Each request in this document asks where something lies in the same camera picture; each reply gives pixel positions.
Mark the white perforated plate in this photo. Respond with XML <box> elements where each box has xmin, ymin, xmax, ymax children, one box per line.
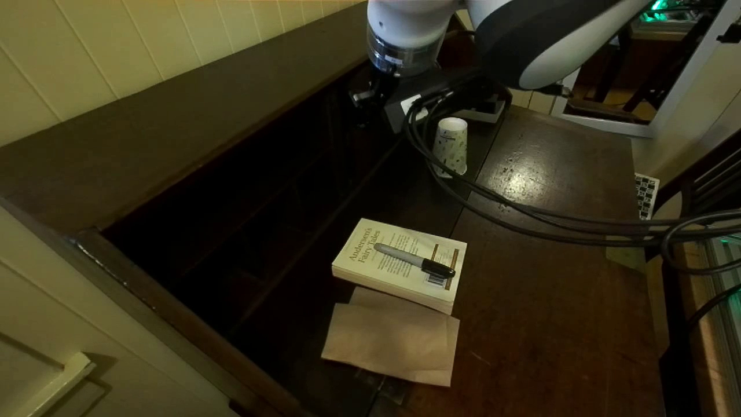
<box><xmin>632</xmin><ymin>172</ymin><xmax>661</xmax><ymax>222</ymax></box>

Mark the white cabinet with handle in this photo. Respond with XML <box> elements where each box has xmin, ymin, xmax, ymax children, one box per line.
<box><xmin>0</xmin><ymin>206</ymin><xmax>233</xmax><ymax>417</ymax></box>

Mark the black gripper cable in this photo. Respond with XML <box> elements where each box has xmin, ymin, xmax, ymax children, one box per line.
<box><xmin>402</xmin><ymin>91</ymin><xmax>741</xmax><ymax>257</ymax></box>

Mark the dark wooden secretary desk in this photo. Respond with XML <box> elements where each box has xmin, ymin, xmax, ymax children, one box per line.
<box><xmin>0</xmin><ymin>0</ymin><xmax>673</xmax><ymax>417</ymax></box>

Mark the black and silver pen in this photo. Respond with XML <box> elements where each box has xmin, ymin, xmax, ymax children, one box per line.
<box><xmin>373</xmin><ymin>241</ymin><xmax>459</xmax><ymax>282</ymax></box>

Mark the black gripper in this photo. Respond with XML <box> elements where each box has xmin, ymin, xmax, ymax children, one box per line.
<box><xmin>349</xmin><ymin>67</ymin><xmax>435</xmax><ymax>137</ymax></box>

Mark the light wooden stand table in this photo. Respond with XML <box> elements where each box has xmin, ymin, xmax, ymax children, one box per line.
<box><xmin>563</xmin><ymin>18</ymin><xmax>702</xmax><ymax>129</ymax></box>

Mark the white room door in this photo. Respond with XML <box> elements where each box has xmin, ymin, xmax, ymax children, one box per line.
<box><xmin>632</xmin><ymin>0</ymin><xmax>741</xmax><ymax>180</ymax></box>

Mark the speckled white paper cup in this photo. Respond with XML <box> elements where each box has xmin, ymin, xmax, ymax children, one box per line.
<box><xmin>431</xmin><ymin>115</ymin><xmax>470</xmax><ymax>180</ymax></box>

